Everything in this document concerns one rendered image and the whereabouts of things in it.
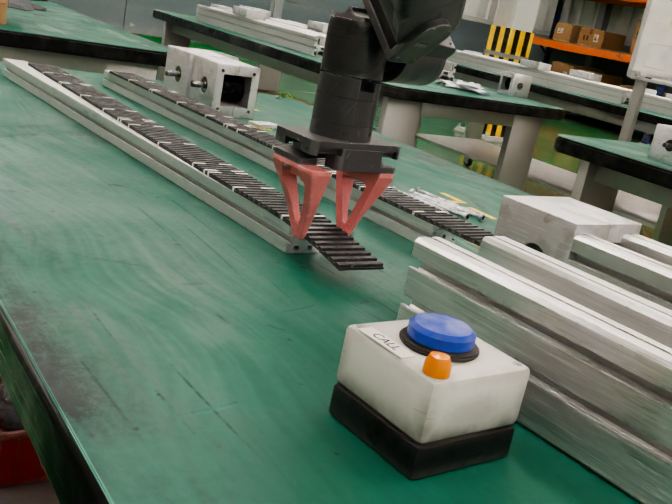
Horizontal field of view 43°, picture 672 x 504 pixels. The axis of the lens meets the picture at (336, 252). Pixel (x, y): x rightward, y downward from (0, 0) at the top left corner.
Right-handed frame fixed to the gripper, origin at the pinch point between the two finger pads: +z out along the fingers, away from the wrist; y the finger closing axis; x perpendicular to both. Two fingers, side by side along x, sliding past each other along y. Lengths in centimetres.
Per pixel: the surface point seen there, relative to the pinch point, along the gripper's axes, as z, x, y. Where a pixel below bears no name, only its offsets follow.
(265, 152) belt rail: 1.3, 37.5, 17.3
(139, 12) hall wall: 44, 1043, 451
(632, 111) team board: 2, 168, 300
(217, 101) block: 1, 75, 30
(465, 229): -0.1, -1.1, 18.5
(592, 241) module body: -5.2, -19.5, 14.1
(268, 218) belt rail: 0.9, 6.2, -2.0
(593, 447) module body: 1.6, -36.4, -5.4
